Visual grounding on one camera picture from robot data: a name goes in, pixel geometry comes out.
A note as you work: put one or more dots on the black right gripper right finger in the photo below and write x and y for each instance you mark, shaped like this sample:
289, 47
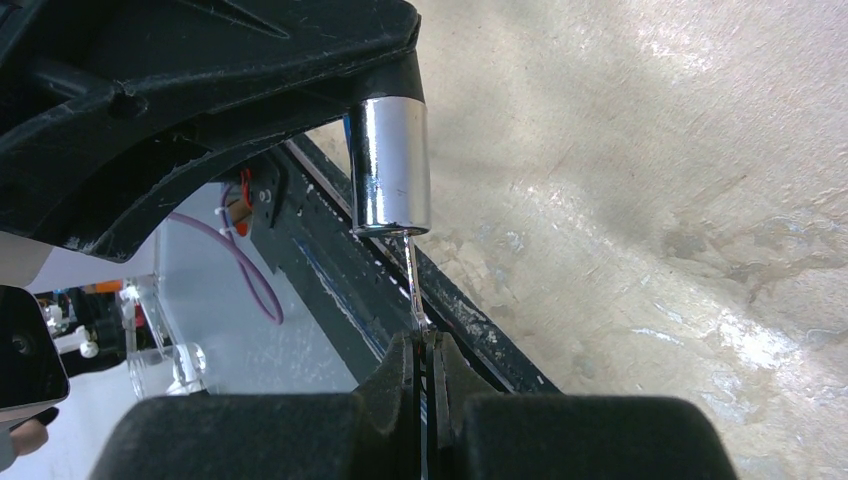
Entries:
477, 432

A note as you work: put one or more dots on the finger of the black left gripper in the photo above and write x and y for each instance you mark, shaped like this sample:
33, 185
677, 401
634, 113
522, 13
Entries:
115, 112

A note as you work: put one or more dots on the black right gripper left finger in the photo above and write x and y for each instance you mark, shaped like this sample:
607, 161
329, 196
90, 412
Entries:
372, 432

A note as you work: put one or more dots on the small silver keys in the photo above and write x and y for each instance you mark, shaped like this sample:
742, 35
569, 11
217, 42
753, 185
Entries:
418, 313

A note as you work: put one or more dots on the blue cable lock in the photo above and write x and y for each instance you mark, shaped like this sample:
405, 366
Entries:
388, 146

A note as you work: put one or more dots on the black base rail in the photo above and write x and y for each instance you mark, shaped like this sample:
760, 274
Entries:
357, 288

